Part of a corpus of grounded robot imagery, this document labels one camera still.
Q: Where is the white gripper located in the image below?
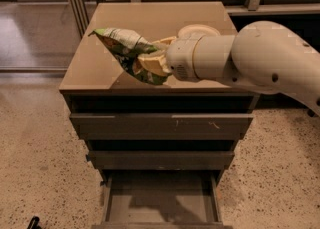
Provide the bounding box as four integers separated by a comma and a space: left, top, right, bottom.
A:
138, 36, 199, 82

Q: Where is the green rice chip bag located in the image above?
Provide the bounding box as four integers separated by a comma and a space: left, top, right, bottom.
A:
90, 28, 168, 85

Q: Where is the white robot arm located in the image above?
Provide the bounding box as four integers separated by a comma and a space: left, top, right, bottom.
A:
138, 21, 320, 115

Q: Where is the grey drawer cabinet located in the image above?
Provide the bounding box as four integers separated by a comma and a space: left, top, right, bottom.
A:
59, 2, 258, 229

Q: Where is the top grey drawer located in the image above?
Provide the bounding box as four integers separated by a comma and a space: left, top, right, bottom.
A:
70, 113, 253, 140

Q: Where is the middle grey drawer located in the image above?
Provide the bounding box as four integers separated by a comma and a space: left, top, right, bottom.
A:
88, 151, 234, 170

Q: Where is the bottom grey open drawer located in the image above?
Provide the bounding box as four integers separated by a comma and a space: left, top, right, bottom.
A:
91, 171, 233, 229

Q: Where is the white paper bowl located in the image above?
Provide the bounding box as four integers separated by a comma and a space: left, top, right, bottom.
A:
178, 24, 220, 38

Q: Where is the black object on floor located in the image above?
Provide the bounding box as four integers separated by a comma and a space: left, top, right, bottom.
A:
27, 216, 42, 229

